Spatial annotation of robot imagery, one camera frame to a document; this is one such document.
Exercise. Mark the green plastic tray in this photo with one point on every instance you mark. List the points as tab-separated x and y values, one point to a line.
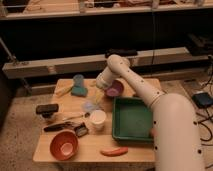
131	120

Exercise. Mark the wooden handled brush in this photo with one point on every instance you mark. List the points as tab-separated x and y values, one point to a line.
83	115

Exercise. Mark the wooden beam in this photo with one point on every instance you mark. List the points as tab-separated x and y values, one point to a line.
47	67

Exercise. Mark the orange bowl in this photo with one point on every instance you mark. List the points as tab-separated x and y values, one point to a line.
64	145

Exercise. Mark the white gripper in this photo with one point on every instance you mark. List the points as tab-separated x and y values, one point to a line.
103	81

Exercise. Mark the black block on stand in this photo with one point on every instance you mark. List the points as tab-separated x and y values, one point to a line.
46	111

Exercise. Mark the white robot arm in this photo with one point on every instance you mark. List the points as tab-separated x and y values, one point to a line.
177	143

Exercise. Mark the orange carrot toy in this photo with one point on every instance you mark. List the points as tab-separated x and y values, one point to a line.
115	152

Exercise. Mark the purple bowl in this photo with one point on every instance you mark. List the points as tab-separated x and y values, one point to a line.
115	90

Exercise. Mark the orange apple toy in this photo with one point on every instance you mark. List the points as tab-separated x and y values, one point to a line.
152	133

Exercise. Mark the clear plastic lid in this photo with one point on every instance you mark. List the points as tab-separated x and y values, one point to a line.
88	107

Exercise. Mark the black box on beam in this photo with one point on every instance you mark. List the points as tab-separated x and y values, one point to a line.
121	52

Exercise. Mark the blue plastic cup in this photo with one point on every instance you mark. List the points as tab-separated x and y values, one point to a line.
78	80

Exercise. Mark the wooden low table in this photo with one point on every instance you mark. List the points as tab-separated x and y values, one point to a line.
86	149

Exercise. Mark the teal green sponge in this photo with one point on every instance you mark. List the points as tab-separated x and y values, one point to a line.
79	91

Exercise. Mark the black handled tool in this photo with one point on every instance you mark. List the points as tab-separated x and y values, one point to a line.
61	126

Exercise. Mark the black power adapter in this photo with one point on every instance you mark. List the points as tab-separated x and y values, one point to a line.
202	100

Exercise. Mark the white paper cup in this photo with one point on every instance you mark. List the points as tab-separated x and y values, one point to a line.
97	119

